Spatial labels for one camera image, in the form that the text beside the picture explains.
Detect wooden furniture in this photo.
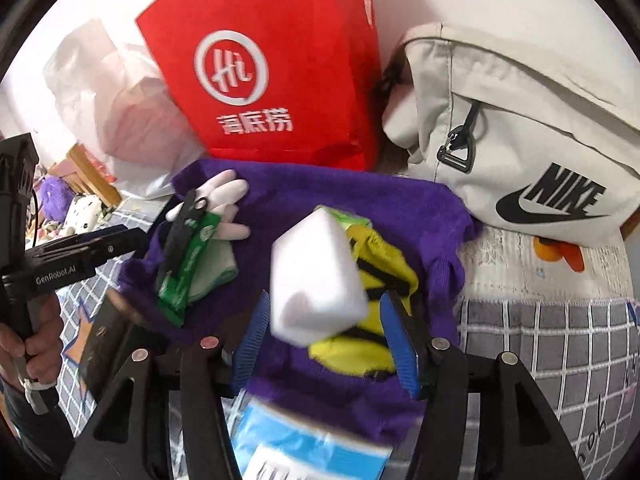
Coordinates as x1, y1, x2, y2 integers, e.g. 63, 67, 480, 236
50, 142, 122, 208

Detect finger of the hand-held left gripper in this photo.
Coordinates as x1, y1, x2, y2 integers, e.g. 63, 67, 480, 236
75, 226, 152, 266
156, 190, 210, 289

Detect yellow black striped cloth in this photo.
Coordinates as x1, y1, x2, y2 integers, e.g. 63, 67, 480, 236
307, 222, 422, 377

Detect purple towel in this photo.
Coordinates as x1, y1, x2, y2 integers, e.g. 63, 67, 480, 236
119, 158, 483, 453

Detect white plush toy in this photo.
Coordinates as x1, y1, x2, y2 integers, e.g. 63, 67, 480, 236
62, 194, 104, 234

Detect white sponge block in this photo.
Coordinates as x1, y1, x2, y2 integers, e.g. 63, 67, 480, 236
270, 210, 372, 347

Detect blue and white packet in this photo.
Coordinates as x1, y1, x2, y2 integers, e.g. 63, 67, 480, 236
232, 400, 392, 480

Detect grey checked blanket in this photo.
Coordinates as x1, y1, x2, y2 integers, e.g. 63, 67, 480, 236
50, 255, 640, 480

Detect beige backpack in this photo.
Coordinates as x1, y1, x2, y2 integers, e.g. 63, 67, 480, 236
382, 22, 640, 249

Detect slim green packet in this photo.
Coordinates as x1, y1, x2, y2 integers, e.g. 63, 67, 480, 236
156, 211, 222, 326

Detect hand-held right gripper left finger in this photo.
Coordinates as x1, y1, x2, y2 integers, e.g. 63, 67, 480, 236
60, 290, 273, 480

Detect person's left hand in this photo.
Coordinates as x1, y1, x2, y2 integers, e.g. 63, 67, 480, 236
0, 299, 63, 387

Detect purple plush toy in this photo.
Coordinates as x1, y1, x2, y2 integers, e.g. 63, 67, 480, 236
40, 176, 69, 222

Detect white plastic bag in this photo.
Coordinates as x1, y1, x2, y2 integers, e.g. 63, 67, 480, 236
42, 17, 209, 200

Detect white work glove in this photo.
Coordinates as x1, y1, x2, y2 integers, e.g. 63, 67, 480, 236
165, 170, 251, 307

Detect red paper bag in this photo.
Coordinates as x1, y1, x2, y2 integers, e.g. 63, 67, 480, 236
135, 0, 382, 172

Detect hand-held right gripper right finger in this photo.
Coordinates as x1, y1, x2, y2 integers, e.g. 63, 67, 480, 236
379, 291, 586, 480

